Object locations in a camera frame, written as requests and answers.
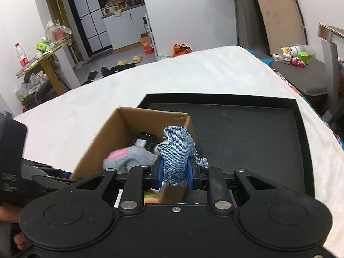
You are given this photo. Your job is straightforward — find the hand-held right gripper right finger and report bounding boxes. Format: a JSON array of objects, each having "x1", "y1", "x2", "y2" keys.
[{"x1": 187, "y1": 156, "x2": 278, "y2": 212}]

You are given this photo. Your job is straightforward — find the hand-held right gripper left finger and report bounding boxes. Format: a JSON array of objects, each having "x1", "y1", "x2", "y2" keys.
[{"x1": 70, "y1": 156, "x2": 164, "y2": 212}]

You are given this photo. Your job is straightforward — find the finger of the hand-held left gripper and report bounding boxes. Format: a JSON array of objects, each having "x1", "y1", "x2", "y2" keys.
[{"x1": 22, "y1": 159, "x2": 78, "y2": 191}]

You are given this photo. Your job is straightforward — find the denim plush toy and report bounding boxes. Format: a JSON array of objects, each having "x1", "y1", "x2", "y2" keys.
[{"x1": 157, "y1": 125, "x2": 209, "y2": 186}]

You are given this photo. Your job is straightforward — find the grey and pink plush toy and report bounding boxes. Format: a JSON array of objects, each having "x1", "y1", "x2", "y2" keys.
[{"x1": 103, "y1": 146, "x2": 159, "y2": 174}]

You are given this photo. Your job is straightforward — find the brown cardboard box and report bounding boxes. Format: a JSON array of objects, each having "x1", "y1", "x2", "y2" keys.
[{"x1": 70, "y1": 107, "x2": 198, "y2": 203}]

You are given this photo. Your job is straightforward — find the black tray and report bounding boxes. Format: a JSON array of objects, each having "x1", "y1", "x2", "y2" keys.
[{"x1": 137, "y1": 94, "x2": 315, "y2": 203}]

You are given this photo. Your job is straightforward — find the person's left hand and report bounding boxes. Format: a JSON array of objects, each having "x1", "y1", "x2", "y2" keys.
[{"x1": 0, "y1": 203, "x2": 27, "y2": 250}]

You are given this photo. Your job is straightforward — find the black stitched plush toy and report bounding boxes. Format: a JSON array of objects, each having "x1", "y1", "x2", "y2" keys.
[{"x1": 128, "y1": 132, "x2": 162, "y2": 152}]

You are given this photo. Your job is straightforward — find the pile of dark bags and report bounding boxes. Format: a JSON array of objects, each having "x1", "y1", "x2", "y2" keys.
[{"x1": 16, "y1": 70, "x2": 62, "y2": 106}]

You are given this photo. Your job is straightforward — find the yellow table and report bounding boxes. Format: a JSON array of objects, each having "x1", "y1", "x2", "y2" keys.
[{"x1": 16, "y1": 39, "x2": 73, "y2": 94}]

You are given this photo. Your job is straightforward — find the red label water bottle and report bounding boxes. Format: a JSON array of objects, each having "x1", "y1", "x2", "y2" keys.
[{"x1": 15, "y1": 42, "x2": 29, "y2": 68}]

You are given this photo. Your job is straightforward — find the orange bag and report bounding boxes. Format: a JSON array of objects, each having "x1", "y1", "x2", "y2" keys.
[{"x1": 172, "y1": 43, "x2": 194, "y2": 58}]

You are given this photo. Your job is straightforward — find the glass jar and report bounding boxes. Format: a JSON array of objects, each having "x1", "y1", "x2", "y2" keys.
[{"x1": 44, "y1": 20, "x2": 68, "y2": 46}]

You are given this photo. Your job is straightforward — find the orange carton box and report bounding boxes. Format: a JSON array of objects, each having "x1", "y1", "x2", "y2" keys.
[{"x1": 139, "y1": 32, "x2": 154, "y2": 55}]

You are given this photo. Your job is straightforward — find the white narrow rack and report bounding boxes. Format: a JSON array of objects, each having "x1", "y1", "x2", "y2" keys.
[{"x1": 142, "y1": 12, "x2": 159, "y2": 60}]

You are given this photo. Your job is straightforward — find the white cabinet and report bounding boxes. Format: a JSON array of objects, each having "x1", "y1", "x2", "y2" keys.
[{"x1": 101, "y1": 4, "x2": 151, "y2": 51}]

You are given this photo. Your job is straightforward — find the grey bench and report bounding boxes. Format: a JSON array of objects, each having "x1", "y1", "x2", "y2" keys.
[{"x1": 265, "y1": 56, "x2": 330, "y2": 97}]

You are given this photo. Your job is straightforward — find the black framed glass door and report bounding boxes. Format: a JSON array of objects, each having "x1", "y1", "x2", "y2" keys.
[{"x1": 63, "y1": 0, "x2": 113, "y2": 57}]

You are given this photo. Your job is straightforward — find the white plastic bag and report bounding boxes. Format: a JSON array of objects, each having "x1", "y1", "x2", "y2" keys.
[{"x1": 279, "y1": 44, "x2": 318, "y2": 58}]

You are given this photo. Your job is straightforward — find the framed wooden board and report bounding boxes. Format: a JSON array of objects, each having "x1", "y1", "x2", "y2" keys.
[{"x1": 249, "y1": 0, "x2": 308, "y2": 57}]

